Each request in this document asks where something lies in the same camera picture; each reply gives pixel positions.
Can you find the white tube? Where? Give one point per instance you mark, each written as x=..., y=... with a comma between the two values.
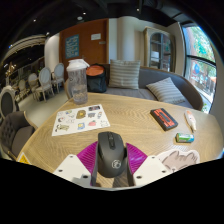
x=190, y=120

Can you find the group of white chairs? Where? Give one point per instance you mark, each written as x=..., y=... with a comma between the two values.
x=45, y=81

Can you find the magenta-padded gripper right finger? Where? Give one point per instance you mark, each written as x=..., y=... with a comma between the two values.
x=152, y=169

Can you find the black computer mouse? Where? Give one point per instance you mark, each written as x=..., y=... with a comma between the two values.
x=111, y=155

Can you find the white round-back chair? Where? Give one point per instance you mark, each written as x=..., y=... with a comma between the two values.
x=8, y=101

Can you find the flat-lying striped cushion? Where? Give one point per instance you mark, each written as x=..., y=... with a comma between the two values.
x=165, y=90

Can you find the yellow sticker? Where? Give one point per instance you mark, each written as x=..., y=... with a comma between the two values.
x=24, y=159

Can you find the white sticker sheet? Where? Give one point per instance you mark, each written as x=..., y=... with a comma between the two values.
x=80, y=120

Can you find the grey tufted chair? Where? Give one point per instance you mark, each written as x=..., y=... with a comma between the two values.
x=15, y=131

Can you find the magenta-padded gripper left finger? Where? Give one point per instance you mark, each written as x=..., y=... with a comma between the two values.
x=70, y=168

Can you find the large glass window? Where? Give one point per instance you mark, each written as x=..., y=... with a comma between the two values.
x=200, y=63

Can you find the upright striped cushion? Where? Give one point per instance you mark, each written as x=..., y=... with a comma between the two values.
x=125, y=74

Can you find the arched wooden shelf cabinet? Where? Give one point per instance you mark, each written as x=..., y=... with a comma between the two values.
x=160, y=50

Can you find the blue poster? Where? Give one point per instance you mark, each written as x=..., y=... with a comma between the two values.
x=72, y=46

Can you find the grey curved sofa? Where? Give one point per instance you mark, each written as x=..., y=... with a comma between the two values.
x=153, y=76

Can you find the white door sign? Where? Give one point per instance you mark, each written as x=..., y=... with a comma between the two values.
x=96, y=36

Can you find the green pack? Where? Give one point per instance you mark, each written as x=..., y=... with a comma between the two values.
x=185, y=137

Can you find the brown wooden door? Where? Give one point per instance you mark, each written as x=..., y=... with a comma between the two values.
x=88, y=51

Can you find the clear shaker bottle white lid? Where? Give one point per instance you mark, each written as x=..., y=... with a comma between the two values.
x=77, y=83

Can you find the cat-shaped mouse pad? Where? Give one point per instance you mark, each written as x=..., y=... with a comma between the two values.
x=180, y=159

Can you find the black and red box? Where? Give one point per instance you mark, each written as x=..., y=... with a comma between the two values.
x=164, y=119

